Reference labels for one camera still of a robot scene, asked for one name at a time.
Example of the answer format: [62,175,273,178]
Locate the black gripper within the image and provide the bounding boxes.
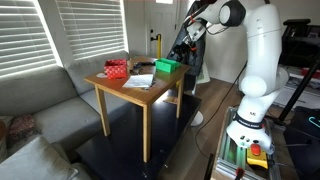
[171,43,193,62]

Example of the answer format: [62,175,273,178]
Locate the green plastic container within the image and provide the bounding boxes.
[155,58,181,73]

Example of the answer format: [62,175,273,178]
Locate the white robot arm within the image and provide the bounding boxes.
[181,0,289,154]

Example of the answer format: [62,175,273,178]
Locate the dark hanging jacket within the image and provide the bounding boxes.
[166,0,214,92]

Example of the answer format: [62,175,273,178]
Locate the white paper sheets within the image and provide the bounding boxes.
[124,74,154,88]

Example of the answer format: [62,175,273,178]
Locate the small wooden table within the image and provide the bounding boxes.
[84,56,190,162]

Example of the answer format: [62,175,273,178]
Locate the red patterned box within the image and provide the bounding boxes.
[104,59,127,79]

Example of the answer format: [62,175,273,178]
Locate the dark low platform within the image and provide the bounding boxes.
[77,94,201,180]

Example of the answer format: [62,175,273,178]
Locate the yellow emergency stop box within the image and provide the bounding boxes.
[246,144,268,169]

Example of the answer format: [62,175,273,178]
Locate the grey sofa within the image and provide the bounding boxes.
[0,51,129,180]

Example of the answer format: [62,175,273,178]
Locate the grey sofa cushion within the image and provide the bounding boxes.
[0,137,78,180]

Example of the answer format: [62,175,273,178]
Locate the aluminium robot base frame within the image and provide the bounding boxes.
[211,107,281,180]

